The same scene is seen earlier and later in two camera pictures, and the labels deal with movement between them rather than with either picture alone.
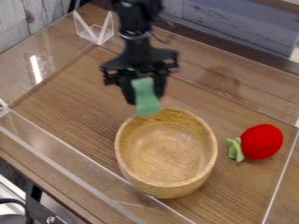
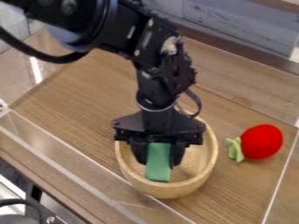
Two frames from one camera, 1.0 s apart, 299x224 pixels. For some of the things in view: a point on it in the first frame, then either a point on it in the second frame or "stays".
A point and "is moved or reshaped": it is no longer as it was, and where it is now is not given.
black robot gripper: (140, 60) -> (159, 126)
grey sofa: (266, 24) stays
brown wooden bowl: (164, 152) stays
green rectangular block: (144, 95) is moved or reshaped
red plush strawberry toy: (259, 143) stays
